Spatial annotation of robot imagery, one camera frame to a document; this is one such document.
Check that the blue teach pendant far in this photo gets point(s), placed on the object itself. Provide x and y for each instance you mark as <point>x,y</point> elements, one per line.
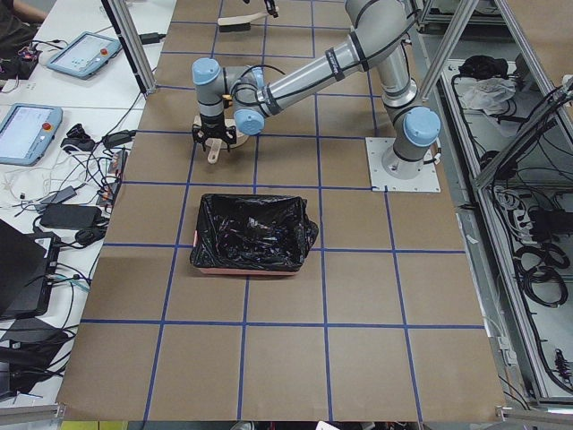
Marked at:
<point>85,55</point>

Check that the beige plastic dustpan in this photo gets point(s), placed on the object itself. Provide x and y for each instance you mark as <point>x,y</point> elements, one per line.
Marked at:
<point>214,139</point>

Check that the black laptop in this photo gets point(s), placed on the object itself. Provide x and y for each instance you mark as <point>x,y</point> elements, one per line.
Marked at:
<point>28,262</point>

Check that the beige hand brush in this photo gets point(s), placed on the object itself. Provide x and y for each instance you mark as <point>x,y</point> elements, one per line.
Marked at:
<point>242,22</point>

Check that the white crumpled cloth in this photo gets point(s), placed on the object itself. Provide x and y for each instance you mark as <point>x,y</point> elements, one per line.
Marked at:
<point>491,96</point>

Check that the black trash bag liner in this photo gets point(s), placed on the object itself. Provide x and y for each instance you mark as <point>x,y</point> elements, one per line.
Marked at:
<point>252,231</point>

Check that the blue teach pendant near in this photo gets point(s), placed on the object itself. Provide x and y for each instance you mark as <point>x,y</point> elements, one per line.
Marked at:
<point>26,132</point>

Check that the aluminium frame post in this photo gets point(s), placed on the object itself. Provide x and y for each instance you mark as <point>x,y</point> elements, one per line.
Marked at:
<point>124,27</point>

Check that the blue teach pendant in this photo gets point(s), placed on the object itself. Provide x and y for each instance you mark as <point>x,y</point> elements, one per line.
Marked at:
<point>26,132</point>
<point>85,55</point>

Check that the black power adapter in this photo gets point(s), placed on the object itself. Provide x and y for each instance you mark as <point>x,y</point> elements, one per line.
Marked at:
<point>68,216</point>

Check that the pink bin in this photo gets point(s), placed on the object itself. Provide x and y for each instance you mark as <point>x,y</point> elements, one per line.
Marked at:
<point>244,272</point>

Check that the black cloth bundle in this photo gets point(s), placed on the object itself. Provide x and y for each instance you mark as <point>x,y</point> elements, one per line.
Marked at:
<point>484,67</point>

